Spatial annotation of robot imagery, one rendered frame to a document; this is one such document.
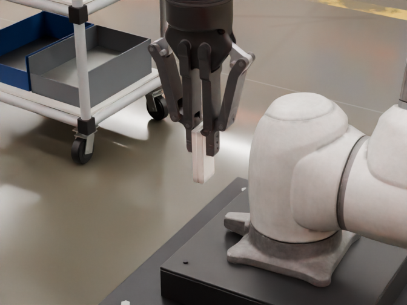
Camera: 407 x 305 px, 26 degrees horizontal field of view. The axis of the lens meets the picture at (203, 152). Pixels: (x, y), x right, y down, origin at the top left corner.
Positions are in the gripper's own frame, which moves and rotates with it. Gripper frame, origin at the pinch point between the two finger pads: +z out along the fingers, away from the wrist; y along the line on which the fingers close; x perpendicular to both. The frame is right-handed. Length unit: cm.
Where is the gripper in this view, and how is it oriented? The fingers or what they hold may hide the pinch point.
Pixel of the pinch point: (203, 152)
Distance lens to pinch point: 106.4
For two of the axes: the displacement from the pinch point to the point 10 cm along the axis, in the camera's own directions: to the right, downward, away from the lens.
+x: -4.6, 4.2, -7.8
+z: 0.2, 8.9, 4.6
